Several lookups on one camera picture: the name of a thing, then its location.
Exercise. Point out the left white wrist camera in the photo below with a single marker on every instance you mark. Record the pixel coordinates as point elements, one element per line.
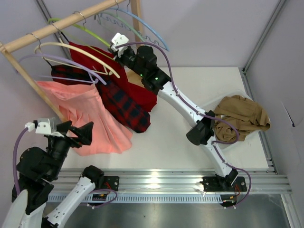
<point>44,126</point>

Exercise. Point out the light blue hanger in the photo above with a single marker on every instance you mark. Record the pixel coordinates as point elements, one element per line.
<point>133,6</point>

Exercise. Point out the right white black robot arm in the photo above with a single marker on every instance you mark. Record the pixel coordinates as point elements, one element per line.
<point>143,62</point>

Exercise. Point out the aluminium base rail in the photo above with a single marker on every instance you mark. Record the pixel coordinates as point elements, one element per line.
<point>162,181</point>

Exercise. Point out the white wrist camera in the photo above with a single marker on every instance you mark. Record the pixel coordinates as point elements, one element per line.
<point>116,41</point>
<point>44,126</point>

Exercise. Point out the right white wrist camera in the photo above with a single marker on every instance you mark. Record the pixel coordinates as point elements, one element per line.
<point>116,41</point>

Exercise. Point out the wooden clothes rack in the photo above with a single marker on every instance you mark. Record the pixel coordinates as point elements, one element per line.
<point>9,48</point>

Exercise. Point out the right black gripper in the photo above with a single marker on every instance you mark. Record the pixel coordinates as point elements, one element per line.
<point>118,56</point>

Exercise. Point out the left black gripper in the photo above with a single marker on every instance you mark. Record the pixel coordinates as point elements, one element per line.
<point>70,134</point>

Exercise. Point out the tan garment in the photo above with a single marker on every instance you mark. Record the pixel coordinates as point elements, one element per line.
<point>241,116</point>

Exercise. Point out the mint green hanger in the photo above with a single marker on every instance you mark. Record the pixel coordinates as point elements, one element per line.
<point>115,19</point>

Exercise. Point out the lime green hanger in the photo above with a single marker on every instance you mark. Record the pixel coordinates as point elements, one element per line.
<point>83,29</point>

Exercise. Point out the white slotted cable duct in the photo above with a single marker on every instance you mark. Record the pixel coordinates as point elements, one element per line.
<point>200,198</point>

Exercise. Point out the red black plaid skirt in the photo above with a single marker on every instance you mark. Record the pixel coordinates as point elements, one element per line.
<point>119,104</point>

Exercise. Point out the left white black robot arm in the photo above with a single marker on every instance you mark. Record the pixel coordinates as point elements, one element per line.
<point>37,168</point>

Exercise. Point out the pink pleated skirt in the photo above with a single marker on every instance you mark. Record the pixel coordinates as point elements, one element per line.
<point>82,104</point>

